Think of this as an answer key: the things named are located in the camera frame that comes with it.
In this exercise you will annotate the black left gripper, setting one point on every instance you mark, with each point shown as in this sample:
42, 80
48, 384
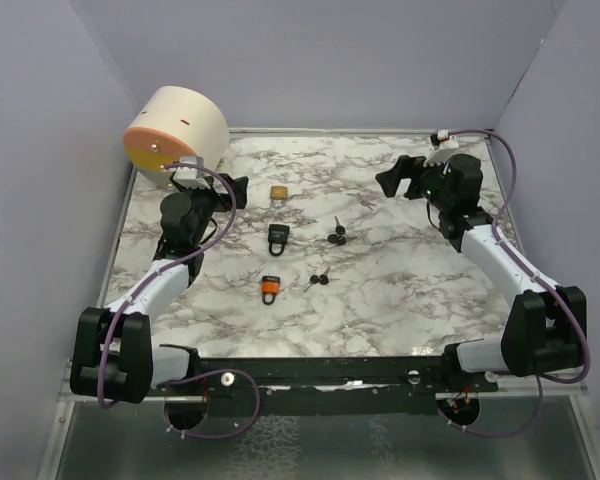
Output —
223, 203

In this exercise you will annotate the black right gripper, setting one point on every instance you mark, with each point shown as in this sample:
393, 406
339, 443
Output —
418, 171

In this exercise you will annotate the brass padlock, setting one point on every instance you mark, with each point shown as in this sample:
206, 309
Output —
278, 196

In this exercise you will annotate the silver small key bunch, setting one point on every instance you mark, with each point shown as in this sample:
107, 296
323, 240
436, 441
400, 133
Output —
363, 199

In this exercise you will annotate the black head key bunch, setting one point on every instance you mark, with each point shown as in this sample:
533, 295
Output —
338, 237
318, 279

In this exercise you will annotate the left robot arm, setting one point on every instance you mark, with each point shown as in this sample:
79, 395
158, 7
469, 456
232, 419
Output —
114, 359

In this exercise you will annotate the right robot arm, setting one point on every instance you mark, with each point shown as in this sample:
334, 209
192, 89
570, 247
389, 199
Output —
546, 326

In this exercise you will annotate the beige cylindrical drum box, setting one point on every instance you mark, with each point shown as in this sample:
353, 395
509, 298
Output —
175, 123

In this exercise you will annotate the orange black padlock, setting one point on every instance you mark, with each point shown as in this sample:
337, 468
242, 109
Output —
270, 286

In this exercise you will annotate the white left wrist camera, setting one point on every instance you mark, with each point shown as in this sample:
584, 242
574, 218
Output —
187, 172

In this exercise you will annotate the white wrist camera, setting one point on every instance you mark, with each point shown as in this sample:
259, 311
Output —
187, 172
445, 145

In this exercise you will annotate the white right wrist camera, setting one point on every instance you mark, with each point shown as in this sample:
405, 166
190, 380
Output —
445, 145

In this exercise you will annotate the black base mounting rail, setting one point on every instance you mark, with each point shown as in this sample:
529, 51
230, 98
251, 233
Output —
323, 386

